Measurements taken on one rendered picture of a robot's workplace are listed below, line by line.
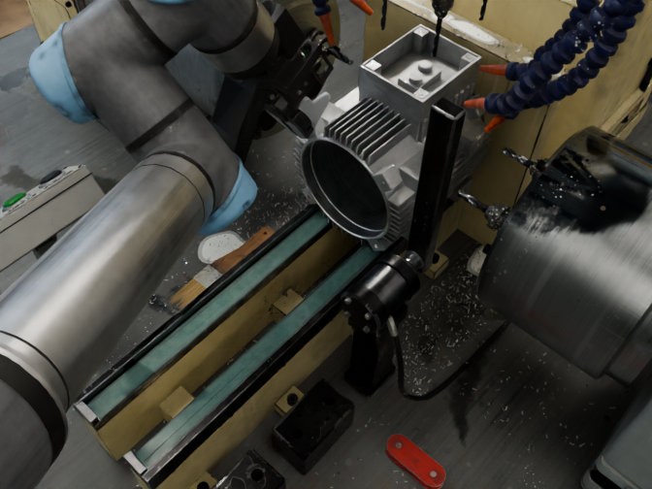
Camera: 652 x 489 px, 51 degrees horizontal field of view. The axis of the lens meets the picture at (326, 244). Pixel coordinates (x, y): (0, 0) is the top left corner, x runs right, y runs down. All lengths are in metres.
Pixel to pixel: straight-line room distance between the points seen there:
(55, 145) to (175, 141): 0.75
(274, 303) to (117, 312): 0.56
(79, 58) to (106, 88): 0.03
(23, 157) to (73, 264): 0.90
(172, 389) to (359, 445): 0.26
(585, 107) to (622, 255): 0.36
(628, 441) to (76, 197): 0.70
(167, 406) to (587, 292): 0.54
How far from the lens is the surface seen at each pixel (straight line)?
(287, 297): 1.00
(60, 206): 0.87
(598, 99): 1.04
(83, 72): 0.62
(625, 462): 0.90
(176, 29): 0.61
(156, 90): 0.62
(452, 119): 0.66
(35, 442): 0.39
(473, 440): 0.98
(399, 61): 0.94
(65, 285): 0.45
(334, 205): 0.98
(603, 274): 0.75
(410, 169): 0.85
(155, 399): 0.93
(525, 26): 1.04
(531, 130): 0.95
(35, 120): 1.41
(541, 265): 0.76
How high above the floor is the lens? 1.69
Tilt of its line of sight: 53 degrees down
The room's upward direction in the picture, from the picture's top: 1 degrees clockwise
